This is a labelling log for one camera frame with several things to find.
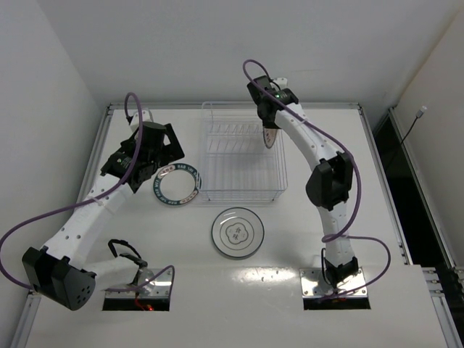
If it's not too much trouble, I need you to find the white wire dish rack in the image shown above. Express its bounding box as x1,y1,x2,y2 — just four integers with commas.
198,101,288,204

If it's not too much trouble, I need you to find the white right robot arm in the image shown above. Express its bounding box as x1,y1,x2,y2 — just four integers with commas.
247,75,359,288

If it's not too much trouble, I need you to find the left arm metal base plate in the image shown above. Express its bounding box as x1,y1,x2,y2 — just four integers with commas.
105,266,175,299

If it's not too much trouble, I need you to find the green rimmed text plate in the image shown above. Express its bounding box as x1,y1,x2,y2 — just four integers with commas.
153,163,202,207

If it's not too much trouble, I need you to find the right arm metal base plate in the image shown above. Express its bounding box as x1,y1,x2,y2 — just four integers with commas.
299,267,368,299

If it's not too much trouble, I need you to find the dark cable on right wall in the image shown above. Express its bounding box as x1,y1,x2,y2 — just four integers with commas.
384,105,428,171

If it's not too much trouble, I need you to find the white plate green line rim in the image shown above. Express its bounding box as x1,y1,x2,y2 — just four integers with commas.
211,207,265,260

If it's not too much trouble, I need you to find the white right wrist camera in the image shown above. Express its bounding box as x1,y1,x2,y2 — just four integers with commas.
273,78,288,88

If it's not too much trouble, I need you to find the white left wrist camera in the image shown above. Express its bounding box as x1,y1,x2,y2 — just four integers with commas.
129,108,154,131

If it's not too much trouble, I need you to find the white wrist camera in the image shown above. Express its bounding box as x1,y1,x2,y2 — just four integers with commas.
273,78,288,88
129,108,154,131

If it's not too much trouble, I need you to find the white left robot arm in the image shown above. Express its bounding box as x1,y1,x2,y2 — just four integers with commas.
22,121,185,311

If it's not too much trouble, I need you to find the orange sunburst red text plate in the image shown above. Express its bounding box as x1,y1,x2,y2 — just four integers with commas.
262,127,279,149

